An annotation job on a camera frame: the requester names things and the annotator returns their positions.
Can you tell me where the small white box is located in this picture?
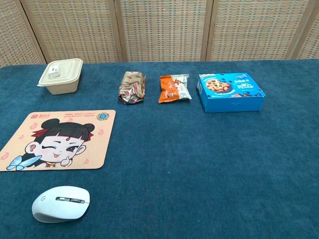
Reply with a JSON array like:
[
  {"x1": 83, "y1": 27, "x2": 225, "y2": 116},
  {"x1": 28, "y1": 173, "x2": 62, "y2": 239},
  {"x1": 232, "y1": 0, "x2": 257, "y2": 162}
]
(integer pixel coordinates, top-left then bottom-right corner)
[{"x1": 48, "y1": 65, "x2": 61, "y2": 78}]

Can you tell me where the silver red foil snack pack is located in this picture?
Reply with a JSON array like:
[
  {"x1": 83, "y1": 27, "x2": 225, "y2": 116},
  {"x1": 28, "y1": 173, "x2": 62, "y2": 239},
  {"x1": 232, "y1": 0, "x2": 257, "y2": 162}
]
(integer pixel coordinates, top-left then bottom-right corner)
[{"x1": 118, "y1": 71, "x2": 147, "y2": 105}]

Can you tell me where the cartoon girl mouse pad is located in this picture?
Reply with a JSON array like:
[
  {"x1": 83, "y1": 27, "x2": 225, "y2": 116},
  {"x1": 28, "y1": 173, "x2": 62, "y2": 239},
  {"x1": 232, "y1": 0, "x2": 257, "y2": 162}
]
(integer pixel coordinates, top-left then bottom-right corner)
[{"x1": 0, "y1": 110, "x2": 117, "y2": 172}]

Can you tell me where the blue cookie box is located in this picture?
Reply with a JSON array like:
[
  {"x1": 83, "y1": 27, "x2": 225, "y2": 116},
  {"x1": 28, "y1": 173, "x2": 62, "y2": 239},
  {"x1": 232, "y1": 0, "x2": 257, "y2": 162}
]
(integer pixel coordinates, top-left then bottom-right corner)
[{"x1": 196, "y1": 72, "x2": 266, "y2": 114}]

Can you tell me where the orange white snack packet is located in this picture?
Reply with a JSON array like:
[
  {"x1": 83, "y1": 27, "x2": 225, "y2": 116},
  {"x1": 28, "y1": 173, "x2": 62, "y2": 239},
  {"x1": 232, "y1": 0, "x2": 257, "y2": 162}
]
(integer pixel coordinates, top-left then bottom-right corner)
[{"x1": 158, "y1": 74, "x2": 192, "y2": 104}]

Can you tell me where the white wireless computer mouse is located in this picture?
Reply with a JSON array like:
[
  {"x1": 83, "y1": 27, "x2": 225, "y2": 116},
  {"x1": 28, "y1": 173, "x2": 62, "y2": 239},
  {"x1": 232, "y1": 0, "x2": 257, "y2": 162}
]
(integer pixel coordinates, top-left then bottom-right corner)
[{"x1": 31, "y1": 186, "x2": 91, "y2": 224}]

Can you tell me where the beige lidded food container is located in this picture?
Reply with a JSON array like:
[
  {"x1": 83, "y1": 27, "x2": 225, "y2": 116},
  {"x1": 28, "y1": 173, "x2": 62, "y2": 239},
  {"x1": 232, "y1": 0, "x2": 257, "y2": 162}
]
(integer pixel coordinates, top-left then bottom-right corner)
[{"x1": 36, "y1": 58, "x2": 84, "y2": 96}]

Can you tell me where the woven folding screen panel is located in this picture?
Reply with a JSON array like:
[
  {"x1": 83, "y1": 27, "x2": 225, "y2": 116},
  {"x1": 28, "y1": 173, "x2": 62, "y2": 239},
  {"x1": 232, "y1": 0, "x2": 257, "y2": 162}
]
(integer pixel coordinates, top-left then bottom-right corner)
[
  {"x1": 0, "y1": 0, "x2": 47, "y2": 68},
  {"x1": 19, "y1": 0, "x2": 125, "y2": 64},
  {"x1": 114, "y1": 0, "x2": 215, "y2": 63},
  {"x1": 286, "y1": 0, "x2": 319, "y2": 60},
  {"x1": 206, "y1": 0, "x2": 314, "y2": 62}
]

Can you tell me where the blue table cloth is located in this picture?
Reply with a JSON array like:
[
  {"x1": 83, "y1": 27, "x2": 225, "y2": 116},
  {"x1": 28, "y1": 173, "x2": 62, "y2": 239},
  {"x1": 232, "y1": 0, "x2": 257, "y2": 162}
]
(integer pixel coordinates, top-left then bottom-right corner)
[{"x1": 0, "y1": 59, "x2": 319, "y2": 239}]

